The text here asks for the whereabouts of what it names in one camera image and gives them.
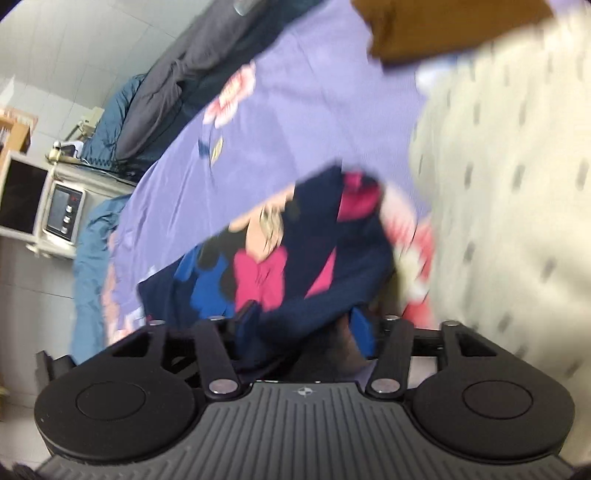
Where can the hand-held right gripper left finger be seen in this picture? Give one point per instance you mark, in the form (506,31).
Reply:
(216,355)

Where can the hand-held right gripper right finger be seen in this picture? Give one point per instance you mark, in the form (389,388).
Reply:
(364,333)

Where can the navy cartoon print garment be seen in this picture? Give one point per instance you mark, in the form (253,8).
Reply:
(314,230)

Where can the blue bed cover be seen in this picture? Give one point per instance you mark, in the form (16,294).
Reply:
(94,277)

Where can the cream dotted cloth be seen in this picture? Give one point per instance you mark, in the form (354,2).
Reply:
(517,184)

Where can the purple printed bedsheet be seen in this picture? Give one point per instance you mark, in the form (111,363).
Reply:
(314,120)

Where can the white microwave oven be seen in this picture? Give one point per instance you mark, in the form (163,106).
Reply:
(27,198)

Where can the dark grey blanket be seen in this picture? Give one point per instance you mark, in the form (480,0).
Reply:
(184,69)

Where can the wooden shelf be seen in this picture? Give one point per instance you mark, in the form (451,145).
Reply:
(16,127)

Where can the brown cloth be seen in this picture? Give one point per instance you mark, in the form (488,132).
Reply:
(429,27)

